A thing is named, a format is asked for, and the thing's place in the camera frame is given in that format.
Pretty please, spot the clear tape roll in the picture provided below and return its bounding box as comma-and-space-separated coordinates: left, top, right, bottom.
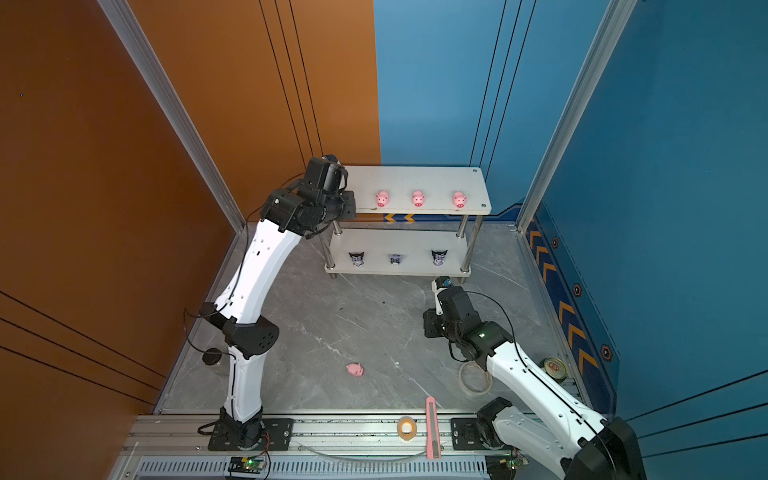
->
458, 361, 493, 398

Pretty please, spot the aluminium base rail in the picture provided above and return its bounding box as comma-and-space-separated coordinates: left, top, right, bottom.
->
109, 409, 560, 479

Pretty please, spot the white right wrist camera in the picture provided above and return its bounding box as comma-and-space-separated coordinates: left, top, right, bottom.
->
431, 276, 453, 316

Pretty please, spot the small beige tape roll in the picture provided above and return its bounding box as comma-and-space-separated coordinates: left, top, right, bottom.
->
397, 416, 418, 442

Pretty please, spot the pink pig toy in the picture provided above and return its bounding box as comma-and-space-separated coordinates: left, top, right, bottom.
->
412, 190, 426, 208
346, 363, 365, 377
453, 191, 467, 209
375, 190, 390, 208

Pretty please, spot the pink utility knife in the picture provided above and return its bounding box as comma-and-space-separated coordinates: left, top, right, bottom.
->
425, 396, 442, 460

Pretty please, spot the black purple figurine toy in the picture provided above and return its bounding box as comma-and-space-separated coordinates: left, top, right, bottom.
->
431, 250, 448, 267

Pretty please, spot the aluminium corner post left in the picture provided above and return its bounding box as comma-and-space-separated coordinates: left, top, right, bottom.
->
98, 0, 246, 233

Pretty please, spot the white two-tier shelf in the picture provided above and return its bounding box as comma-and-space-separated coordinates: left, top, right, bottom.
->
321, 166, 492, 280

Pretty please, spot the green circuit board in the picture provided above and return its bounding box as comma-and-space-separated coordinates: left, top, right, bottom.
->
227, 456, 268, 476

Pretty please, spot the aluminium corner post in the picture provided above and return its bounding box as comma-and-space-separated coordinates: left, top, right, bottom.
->
516, 0, 637, 235
98, 0, 246, 233

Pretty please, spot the green tape roll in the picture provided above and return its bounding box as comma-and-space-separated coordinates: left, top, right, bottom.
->
540, 357, 568, 384

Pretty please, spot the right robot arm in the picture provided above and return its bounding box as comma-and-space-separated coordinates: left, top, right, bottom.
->
423, 276, 647, 479

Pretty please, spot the aluminium corner post right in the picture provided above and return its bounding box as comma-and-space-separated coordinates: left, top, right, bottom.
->
516, 0, 637, 235

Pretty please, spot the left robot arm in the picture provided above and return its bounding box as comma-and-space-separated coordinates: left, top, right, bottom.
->
200, 154, 355, 450

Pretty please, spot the right circuit board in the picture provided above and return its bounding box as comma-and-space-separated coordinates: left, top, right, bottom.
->
485, 456, 529, 480

